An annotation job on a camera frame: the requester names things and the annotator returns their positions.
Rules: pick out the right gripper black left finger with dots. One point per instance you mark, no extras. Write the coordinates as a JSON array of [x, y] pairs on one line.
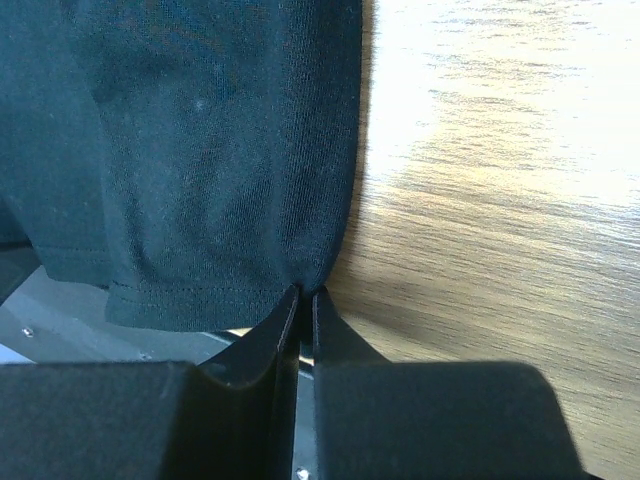
[[231, 417]]

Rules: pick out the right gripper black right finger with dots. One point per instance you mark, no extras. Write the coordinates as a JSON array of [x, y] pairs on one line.
[[376, 419]]

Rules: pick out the black t-shirt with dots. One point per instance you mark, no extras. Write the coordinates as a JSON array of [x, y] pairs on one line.
[[196, 158]]

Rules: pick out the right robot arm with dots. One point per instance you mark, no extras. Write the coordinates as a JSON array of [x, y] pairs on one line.
[[302, 397]]

